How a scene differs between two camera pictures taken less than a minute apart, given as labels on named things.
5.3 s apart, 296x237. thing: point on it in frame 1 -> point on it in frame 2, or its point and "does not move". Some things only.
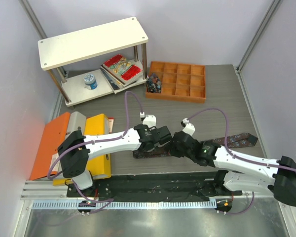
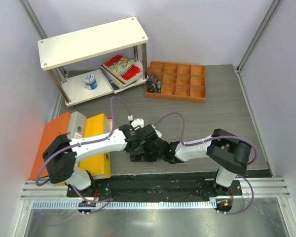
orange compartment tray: (180, 82) does not move
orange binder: (54, 133) does not move
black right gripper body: (176, 152) -> (159, 153)
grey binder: (76, 120) does not move
